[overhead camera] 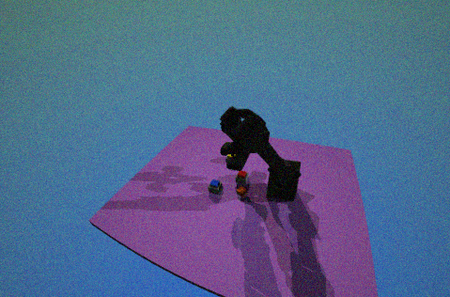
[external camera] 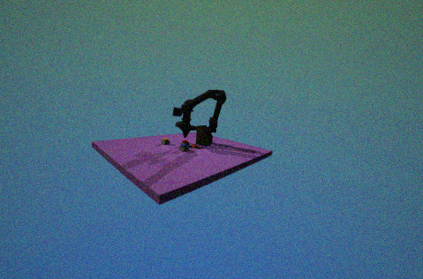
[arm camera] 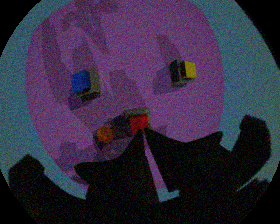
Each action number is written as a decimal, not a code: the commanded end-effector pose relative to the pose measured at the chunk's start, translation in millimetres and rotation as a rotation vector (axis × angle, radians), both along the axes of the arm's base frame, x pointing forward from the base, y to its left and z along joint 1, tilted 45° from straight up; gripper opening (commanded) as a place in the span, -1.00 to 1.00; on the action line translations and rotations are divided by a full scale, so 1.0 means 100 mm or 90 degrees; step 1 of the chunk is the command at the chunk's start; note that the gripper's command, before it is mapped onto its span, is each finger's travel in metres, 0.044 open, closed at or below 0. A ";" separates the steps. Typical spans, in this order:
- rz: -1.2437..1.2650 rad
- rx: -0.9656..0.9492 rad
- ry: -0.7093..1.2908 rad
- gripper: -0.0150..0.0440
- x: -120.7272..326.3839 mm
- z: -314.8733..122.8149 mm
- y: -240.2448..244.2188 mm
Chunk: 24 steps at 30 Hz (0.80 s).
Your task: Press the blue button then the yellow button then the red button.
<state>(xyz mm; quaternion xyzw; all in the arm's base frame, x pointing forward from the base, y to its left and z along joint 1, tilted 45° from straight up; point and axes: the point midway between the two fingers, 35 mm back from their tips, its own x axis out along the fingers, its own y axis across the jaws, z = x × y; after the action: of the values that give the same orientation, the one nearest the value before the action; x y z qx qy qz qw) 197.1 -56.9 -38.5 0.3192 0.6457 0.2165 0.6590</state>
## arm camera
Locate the red button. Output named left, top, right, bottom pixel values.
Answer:
left=124, top=107, right=152, bottom=135

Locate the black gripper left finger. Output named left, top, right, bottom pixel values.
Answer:
left=73, top=129, right=148, bottom=198

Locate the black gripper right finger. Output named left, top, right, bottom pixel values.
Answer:
left=145, top=128, right=222, bottom=193

